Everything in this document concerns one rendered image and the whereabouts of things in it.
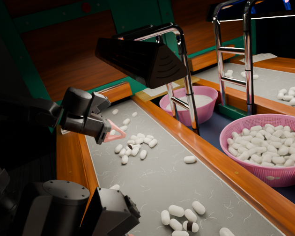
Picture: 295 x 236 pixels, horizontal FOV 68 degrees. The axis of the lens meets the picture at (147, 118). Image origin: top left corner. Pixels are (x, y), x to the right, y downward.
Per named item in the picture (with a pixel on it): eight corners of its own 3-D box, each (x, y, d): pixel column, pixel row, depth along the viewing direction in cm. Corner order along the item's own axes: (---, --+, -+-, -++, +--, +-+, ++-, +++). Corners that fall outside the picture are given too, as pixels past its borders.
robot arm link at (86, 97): (93, 92, 67) (54, 76, 64) (90, 101, 60) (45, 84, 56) (80, 123, 71) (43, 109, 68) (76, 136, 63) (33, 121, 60)
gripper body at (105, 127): (103, 115, 74) (82, 109, 71) (109, 126, 65) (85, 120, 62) (97, 132, 75) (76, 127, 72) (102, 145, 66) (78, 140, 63)
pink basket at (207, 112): (214, 131, 88) (211, 110, 83) (155, 129, 101) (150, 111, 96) (224, 101, 108) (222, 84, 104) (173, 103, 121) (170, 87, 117)
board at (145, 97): (144, 102, 109) (143, 100, 108) (135, 95, 122) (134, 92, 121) (200, 80, 116) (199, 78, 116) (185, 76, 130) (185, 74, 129)
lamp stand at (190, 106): (159, 173, 73) (120, 38, 54) (140, 147, 91) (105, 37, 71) (207, 151, 78) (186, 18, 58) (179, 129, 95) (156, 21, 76)
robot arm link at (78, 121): (87, 109, 68) (65, 103, 65) (89, 118, 64) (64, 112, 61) (80, 128, 71) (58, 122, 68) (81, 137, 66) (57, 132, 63)
